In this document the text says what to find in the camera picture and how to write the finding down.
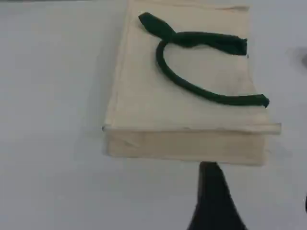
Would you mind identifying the white cloth bag green handles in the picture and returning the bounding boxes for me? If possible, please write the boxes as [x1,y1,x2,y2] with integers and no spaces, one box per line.
[102,0,283,167]

